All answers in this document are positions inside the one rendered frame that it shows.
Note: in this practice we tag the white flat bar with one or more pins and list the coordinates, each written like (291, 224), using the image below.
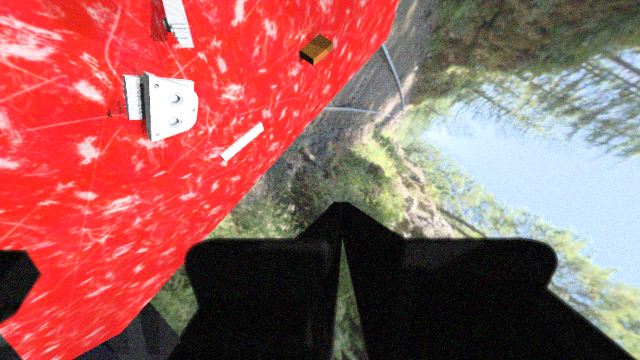
(242, 141)

